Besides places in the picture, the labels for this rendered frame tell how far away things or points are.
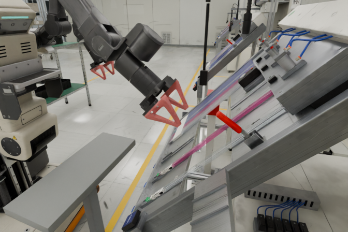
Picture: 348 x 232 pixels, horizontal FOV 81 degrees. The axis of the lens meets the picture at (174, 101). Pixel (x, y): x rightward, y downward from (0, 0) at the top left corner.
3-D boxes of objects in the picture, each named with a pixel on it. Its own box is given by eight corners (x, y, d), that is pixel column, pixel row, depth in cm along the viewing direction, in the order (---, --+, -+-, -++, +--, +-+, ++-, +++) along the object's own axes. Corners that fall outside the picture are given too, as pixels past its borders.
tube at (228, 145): (148, 203, 64) (145, 201, 64) (149, 200, 65) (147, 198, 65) (294, 105, 42) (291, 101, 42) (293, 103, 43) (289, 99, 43)
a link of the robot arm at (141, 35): (110, 45, 54) (88, 44, 46) (135, 9, 50) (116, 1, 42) (141, 77, 54) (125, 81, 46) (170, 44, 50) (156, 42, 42)
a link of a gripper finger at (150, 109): (192, 107, 49) (164, 81, 48) (187, 121, 43) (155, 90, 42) (174, 124, 52) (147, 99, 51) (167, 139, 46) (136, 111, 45)
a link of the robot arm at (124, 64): (117, 62, 52) (106, 67, 47) (133, 42, 50) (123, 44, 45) (137, 81, 53) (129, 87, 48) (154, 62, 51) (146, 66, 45)
